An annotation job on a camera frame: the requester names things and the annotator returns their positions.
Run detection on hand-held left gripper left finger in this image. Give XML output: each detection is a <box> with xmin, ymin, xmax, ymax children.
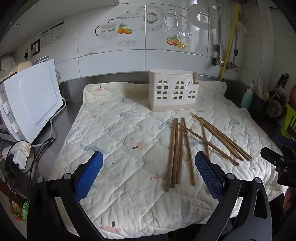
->
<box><xmin>26</xmin><ymin>151</ymin><xmax>104</xmax><ymax>241</ymax></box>

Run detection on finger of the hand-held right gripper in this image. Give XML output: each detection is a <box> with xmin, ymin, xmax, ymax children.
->
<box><xmin>260</xmin><ymin>147</ymin><xmax>285</xmax><ymax>166</ymax></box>

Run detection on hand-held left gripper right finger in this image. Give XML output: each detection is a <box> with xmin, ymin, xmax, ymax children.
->
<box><xmin>192</xmin><ymin>151</ymin><xmax>273</xmax><ymax>241</ymax></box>

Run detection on group of wooden chopsticks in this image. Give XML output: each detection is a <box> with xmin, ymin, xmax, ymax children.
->
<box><xmin>165</xmin><ymin>113</ymin><xmax>252</xmax><ymax>192</ymax></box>

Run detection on white house-shaped utensil holder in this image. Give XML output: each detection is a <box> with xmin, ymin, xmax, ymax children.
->
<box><xmin>149</xmin><ymin>70</ymin><xmax>199</xmax><ymax>112</ymax></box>

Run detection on person's right hand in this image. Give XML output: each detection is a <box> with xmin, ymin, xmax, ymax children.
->
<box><xmin>283</xmin><ymin>188</ymin><xmax>296</xmax><ymax>211</ymax></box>

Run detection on green plastic basket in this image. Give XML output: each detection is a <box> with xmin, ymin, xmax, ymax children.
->
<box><xmin>281</xmin><ymin>103</ymin><xmax>296</xmax><ymax>137</ymax></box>

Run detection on cream quilted mat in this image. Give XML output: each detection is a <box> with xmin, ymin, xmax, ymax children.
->
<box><xmin>47</xmin><ymin>81</ymin><xmax>287</xmax><ymax>240</ymax></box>

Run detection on dark metal pot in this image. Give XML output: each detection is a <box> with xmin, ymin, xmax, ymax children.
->
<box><xmin>266</xmin><ymin>91</ymin><xmax>286</xmax><ymax>118</ymax></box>

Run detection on black utensil cup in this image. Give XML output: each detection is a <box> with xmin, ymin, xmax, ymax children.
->
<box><xmin>252</xmin><ymin>94</ymin><xmax>269</xmax><ymax>114</ymax></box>

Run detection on teal pump bottle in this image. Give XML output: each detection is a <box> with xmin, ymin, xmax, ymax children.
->
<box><xmin>240</xmin><ymin>83</ymin><xmax>255</xmax><ymax>109</ymax></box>

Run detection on brown round board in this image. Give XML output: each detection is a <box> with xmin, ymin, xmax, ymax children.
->
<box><xmin>289</xmin><ymin>83</ymin><xmax>296</xmax><ymax>105</ymax></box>

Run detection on white rice paddle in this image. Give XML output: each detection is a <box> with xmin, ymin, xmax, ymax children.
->
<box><xmin>257</xmin><ymin>77</ymin><xmax>264</xmax><ymax>98</ymax></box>

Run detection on white power adapter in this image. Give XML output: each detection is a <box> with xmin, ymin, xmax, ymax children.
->
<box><xmin>13</xmin><ymin>141</ymin><xmax>31</xmax><ymax>169</ymax></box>

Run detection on metal water valve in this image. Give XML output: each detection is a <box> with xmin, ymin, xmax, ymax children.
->
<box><xmin>227</xmin><ymin>61</ymin><xmax>240</xmax><ymax>72</ymax></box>

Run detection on white microwave oven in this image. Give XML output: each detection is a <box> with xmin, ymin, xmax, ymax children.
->
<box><xmin>0</xmin><ymin>56</ymin><xmax>64</xmax><ymax>143</ymax></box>

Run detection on pale yellow packet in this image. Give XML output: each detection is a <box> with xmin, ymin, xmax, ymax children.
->
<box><xmin>16</xmin><ymin>61</ymin><xmax>33</xmax><ymax>72</ymax></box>

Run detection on white electric kettle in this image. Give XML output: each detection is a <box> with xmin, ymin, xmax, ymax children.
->
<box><xmin>0</xmin><ymin>55</ymin><xmax>15</xmax><ymax>71</ymax></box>

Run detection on black cable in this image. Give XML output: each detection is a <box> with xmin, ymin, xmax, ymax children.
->
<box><xmin>7</xmin><ymin>137</ymin><xmax>56</xmax><ymax>202</ymax></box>

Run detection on black-handled knife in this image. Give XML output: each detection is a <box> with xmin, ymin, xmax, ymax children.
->
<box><xmin>275</xmin><ymin>74</ymin><xmax>289</xmax><ymax>91</ymax></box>

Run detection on red-handled water valve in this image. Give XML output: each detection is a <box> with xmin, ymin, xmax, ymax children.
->
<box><xmin>211</xmin><ymin>56</ymin><xmax>226</xmax><ymax>67</ymax></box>

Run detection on metal flexible hose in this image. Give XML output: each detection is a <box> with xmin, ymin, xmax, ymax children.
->
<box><xmin>215</xmin><ymin>0</ymin><xmax>222</xmax><ymax>61</ymax></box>
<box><xmin>233</xmin><ymin>16</ymin><xmax>240</xmax><ymax>67</ymax></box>

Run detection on yellow gas hose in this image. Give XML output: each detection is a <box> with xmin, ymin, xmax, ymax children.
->
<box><xmin>219</xmin><ymin>2</ymin><xmax>240</xmax><ymax>80</ymax></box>

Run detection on wall socket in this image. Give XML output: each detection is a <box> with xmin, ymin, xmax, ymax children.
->
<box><xmin>31</xmin><ymin>39</ymin><xmax>40</xmax><ymax>55</ymax></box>

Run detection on printed wall label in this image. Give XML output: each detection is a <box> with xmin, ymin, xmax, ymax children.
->
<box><xmin>41</xmin><ymin>21</ymin><xmax>65</xmax><ymax>47</ymax></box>

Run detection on tea set wall decal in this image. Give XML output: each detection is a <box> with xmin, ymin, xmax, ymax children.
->
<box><xmin>95</xmin><ymin>5</ymin><xmax>193</xmax><ymax>50</ymax></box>

